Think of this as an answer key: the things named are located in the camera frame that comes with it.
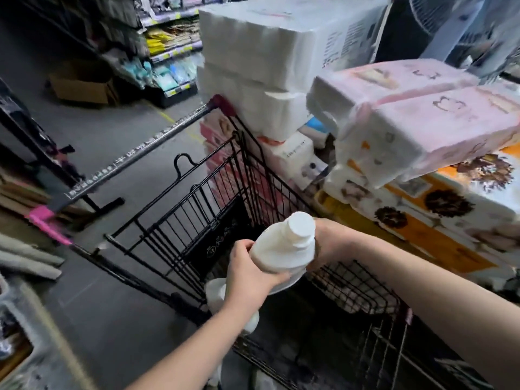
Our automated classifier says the brown cardboard box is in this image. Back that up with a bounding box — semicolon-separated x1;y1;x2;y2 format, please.
48;61;120;106

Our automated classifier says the person's right forearm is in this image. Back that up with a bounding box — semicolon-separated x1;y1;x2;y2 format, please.
351;235;520;390

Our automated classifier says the pink tissue pack bundle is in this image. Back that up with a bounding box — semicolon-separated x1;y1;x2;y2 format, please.
335;84;520;190
307;58;480;136

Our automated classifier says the black metal display rack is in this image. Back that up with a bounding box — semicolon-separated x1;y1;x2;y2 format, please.
0;77;126;232

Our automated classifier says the black wire shopping cart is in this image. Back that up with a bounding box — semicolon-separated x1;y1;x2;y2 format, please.
26;94;492;390

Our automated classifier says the orange and white tissue bundle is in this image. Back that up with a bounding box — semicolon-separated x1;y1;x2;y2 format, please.
315;143;520;281

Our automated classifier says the store shelf with goods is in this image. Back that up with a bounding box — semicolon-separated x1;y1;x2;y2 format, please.
95;0;222;109

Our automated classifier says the white tissue pack bundle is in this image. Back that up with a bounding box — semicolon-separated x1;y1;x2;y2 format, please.
197;63;313;142
198;0;392;93

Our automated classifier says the red and white tissue bundle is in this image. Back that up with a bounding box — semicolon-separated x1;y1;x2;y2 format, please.
199;109;285;224

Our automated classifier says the person's left hand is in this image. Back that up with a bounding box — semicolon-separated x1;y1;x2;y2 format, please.
224;239;292;314

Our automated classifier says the small white tissue pack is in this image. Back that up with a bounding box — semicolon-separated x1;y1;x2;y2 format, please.
260;131;329;191

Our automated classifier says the person's left forearm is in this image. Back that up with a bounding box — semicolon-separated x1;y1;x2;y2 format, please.
126;298;254;390

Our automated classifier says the white plastic bottle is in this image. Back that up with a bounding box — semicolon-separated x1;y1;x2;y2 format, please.
204;211;317;335

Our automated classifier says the person's right hand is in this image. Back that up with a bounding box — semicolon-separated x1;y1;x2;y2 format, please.
307;218;368;273

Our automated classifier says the white electric fan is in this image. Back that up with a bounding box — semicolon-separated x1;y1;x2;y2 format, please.
376;0;520;79

